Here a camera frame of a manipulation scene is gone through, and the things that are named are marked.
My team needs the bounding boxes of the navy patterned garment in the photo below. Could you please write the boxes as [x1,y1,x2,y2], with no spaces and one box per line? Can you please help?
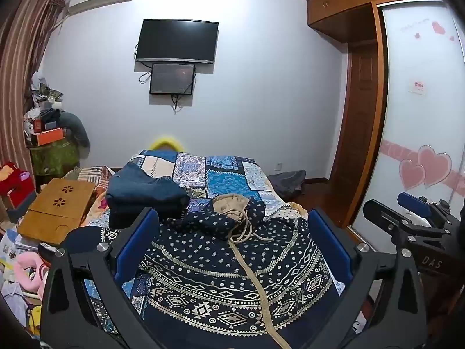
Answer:
[138,194,346,349]

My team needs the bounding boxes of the wooden wardrobe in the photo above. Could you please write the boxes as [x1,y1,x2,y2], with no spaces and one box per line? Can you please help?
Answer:
[306,0,465,233]

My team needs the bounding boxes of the black television cable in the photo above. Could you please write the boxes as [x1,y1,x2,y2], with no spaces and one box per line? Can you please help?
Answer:
[135,44,153,84]

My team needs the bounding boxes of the small wall-mounted monitor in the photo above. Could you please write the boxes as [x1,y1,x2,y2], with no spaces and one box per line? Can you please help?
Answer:
[149,63,197,96]

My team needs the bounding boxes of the yellow round object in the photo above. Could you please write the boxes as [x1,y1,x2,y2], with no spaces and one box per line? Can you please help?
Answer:
[151,136,183,152]

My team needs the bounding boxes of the brown striped curtain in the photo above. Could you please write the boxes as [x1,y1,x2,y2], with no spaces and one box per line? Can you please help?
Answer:
[0,0,72,197]

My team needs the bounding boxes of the brown wooden door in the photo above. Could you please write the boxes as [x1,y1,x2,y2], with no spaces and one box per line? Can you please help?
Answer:
[329,40,380,226]

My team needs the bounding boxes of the pile of household clutter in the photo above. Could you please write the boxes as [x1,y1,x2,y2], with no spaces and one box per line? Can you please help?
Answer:
[24,72,67,131]

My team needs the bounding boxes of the wall-mounted black television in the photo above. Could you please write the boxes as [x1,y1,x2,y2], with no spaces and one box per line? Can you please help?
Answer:
[135,19,219,65]

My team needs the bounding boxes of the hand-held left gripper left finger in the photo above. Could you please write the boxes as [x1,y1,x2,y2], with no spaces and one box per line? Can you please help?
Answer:
[40,207,161,349]

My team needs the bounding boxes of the pink plush toy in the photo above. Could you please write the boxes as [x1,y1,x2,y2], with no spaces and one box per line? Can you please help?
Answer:
[12,252,50,292]

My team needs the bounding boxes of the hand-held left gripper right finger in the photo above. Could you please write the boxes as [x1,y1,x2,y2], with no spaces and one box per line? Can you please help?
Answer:
[308,209,428,349]

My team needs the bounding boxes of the dark bag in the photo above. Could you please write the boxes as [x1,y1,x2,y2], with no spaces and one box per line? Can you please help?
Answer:
[267,170,306,200]

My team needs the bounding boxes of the orange floral bed sheet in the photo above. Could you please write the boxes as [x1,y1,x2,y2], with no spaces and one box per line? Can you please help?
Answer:
[77,165,117,228]

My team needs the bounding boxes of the blue patchwork quilt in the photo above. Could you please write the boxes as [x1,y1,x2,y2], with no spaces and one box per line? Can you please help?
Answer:
[78,149,346,335]

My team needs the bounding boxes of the folded blue jeans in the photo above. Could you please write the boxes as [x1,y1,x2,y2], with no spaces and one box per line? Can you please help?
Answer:
[106,162,191,229]

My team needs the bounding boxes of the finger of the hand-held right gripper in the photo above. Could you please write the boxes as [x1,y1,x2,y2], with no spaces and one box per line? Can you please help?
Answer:
[397,192,463,227]
[363,199,453,251]

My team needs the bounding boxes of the orange box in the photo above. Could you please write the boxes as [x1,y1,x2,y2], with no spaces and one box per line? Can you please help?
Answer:
[31,127,67,147]

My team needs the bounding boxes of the wooden lap table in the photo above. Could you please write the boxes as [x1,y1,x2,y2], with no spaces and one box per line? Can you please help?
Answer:
[17,178,97,246]

